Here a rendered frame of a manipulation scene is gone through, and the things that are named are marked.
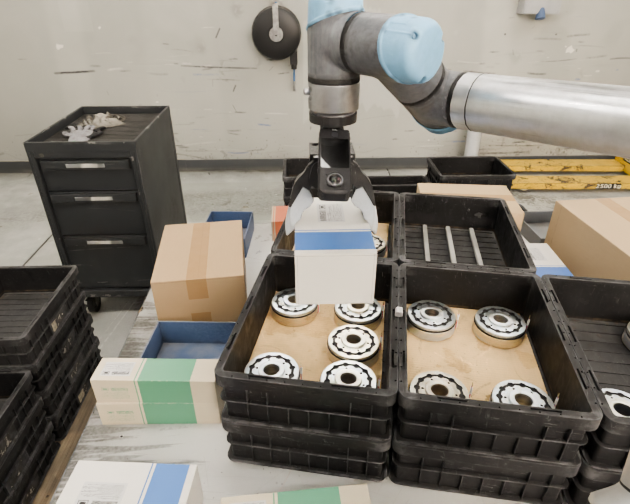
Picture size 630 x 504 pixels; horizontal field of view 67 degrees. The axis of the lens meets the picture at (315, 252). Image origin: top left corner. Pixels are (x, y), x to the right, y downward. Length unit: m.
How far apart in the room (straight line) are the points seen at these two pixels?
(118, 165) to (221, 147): 2.13
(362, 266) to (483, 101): 0.27
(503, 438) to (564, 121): 0.49
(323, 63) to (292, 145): 3.48
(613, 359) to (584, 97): 0.64
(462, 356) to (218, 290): 0.58
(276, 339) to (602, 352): 0.66
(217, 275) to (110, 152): 1.10
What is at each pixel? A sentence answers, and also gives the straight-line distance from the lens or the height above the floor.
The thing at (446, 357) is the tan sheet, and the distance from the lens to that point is 1.01.
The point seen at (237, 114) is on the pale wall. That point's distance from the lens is 4.12.
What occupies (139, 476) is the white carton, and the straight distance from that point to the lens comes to 0.90.
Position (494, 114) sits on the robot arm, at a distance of 0.66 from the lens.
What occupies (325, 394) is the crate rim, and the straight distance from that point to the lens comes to 0.78.
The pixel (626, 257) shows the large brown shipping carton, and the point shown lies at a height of 0.89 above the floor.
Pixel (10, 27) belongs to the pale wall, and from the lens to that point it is 4.51.
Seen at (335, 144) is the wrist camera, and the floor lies 1.28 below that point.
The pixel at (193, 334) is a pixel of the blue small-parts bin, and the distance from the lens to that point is 1.21.
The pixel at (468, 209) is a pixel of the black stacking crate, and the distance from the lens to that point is 1.46.
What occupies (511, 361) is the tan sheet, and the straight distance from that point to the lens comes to 1.04.
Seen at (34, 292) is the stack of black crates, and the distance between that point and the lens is 2.01.
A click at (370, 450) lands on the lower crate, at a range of 0.87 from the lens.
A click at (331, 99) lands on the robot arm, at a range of 0.69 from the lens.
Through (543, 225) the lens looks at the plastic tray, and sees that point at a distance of 1.90.
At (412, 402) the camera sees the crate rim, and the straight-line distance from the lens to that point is 0.78.
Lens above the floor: 1.49
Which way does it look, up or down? 31 degrees down
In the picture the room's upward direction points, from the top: straight up
